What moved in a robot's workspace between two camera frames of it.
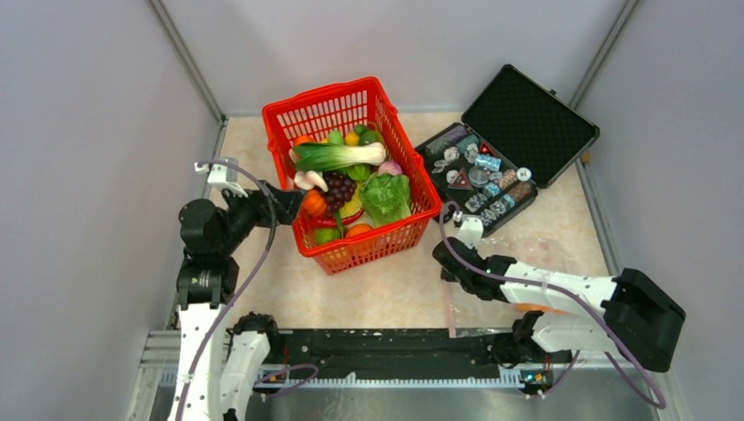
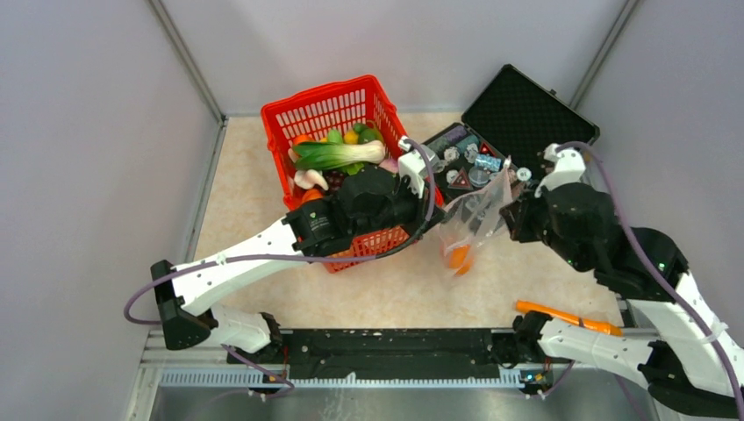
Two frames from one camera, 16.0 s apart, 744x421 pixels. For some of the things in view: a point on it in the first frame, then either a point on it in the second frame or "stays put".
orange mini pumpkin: x=314 y=203 stays put
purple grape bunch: x=340 y=189 stays put
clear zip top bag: x=468 y=309 to x=465 y=224
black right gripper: x=446 y=275 to x=517 y=220
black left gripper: x=258 y=199 to x=419 y=205
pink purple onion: x=389 y=167 stays put
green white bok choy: x=320 y=156 stays put
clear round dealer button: x=477 y=175 stays put
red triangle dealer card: x=461 y=181 stays put
